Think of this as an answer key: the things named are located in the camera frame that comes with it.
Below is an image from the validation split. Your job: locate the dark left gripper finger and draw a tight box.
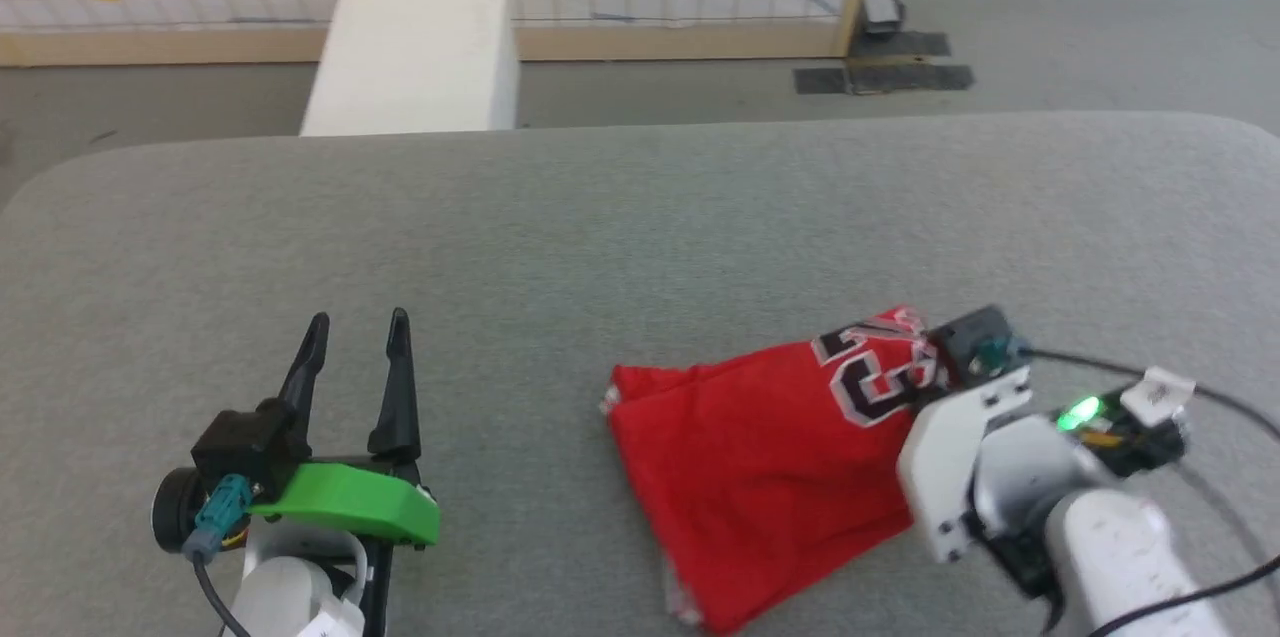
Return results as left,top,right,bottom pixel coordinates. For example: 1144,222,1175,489
366,308,424,469
277,313,332,439

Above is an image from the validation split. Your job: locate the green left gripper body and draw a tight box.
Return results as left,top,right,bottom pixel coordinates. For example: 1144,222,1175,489
248,457,442,549

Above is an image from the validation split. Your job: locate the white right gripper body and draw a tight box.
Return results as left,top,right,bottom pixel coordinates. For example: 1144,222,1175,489
897,367,1034,564

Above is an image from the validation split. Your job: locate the red and white Bulls jersey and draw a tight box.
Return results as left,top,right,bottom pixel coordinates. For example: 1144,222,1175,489
600,305,953,636

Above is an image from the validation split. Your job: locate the white rectangular block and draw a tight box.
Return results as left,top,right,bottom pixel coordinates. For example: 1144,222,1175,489
299,0,522,137

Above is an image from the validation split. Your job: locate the black floor tape patch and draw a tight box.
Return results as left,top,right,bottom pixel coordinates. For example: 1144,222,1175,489
794,29,976,97

